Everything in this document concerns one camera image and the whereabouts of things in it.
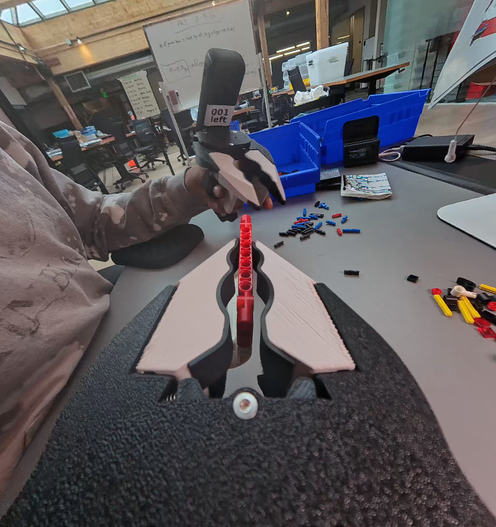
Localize dark flat box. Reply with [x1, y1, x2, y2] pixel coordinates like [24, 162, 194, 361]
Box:
[315, 167, 344, 192]

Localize black wrist rest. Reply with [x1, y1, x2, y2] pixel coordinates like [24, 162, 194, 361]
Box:
[110, 223, 206, 271]

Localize paper flipchart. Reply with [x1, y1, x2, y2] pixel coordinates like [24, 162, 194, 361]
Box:
[118, 69, 162, 121]

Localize whiteboard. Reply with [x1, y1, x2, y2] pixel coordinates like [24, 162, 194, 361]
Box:
[143, 0, 270, 113]

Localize black power adapter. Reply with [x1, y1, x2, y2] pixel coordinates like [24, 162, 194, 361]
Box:
[402, 134, 475, 162]

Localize printed instruction sheet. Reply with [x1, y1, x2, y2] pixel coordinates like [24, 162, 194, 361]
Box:
[429, 0, 496, 110]

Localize black plastic case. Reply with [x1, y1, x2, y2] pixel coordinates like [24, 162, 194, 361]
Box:
[342, 115, 381, 168]

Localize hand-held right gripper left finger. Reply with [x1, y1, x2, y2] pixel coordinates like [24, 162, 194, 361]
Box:
[136, 238, 240, 399]

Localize person's torso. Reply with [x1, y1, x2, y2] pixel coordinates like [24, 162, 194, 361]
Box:
[0, 110, 118, 525]

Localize large blue storage bin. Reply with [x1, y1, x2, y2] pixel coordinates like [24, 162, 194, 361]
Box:
[290, 88, 432, 168]

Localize white storage boxes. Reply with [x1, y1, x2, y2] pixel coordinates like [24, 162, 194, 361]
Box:
[282, 41, 350, 89]

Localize person's left forearm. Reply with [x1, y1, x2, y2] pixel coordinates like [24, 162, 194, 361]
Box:
[81, 166, 199, 263]

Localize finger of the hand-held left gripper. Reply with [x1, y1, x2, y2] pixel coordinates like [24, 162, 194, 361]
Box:
[209, 152, 262, 208]
[245, 149, 287, 205]

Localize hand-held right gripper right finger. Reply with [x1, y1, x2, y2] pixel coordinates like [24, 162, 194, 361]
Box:
[253, 240, 356, 399]

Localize pile of yellow red black bricks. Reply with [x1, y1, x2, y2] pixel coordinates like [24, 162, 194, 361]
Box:
[431, 276, 496, 370]

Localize black desk mat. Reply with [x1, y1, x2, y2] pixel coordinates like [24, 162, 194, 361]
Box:
[389, 153, 496, 195]

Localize wooden work table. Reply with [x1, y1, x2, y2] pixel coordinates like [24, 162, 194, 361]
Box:
[272, 61, 410, 99]

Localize person's left hand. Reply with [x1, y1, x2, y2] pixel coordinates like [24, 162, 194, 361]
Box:
[184, 166, 274, 219]

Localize white plug with thin wire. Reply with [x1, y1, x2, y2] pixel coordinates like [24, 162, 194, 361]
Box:
[444, 61, 496, 164]

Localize red beam brick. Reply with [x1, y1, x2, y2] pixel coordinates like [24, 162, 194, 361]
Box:
[235, 214, 256, 349]

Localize pile of small connector pins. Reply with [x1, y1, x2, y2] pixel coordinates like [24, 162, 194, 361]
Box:
[273, 200, 362, 248]

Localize grey desk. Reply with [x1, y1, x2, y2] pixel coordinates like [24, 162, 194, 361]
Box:
[1, 162, 496, 527]

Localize black office chair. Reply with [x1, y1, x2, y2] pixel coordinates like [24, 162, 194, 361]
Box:
[132, 117, 177, 176]
[106, 138, 151, 193]

